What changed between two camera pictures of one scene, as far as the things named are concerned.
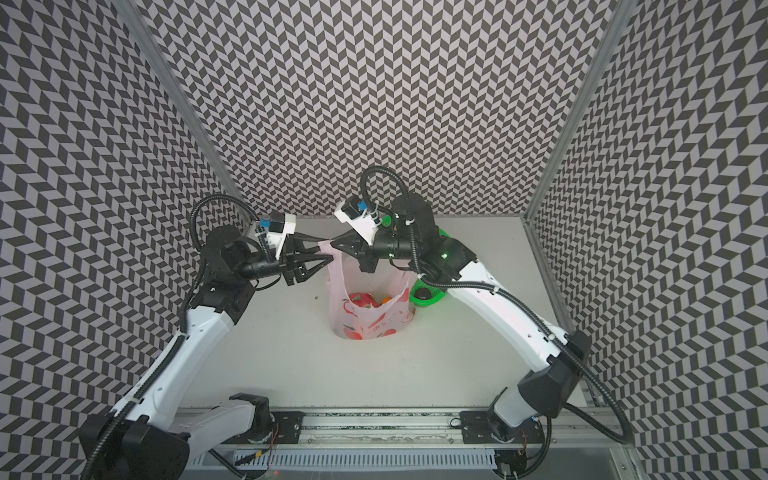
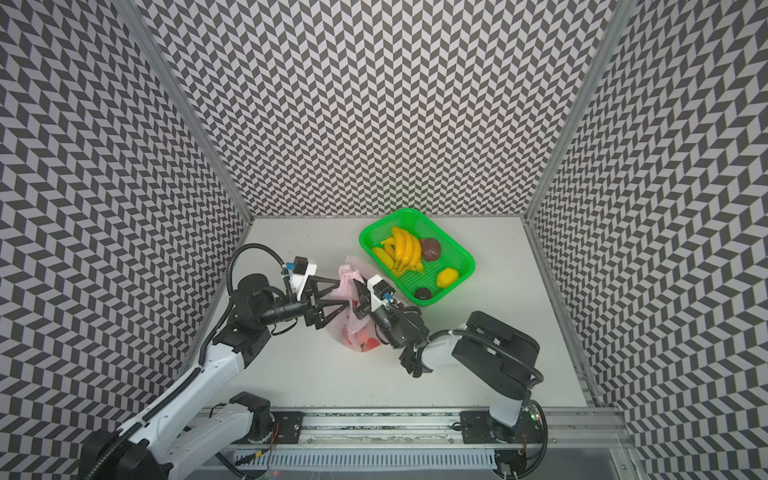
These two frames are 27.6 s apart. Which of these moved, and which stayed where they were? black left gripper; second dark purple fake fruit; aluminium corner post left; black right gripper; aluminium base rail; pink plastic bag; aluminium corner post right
Moved: black right gripper; pink plastic bag; black left gripper
Stayed: aluminium corner post right; aluminium corner post left; aluminium base rail; second dark purple fake fruit
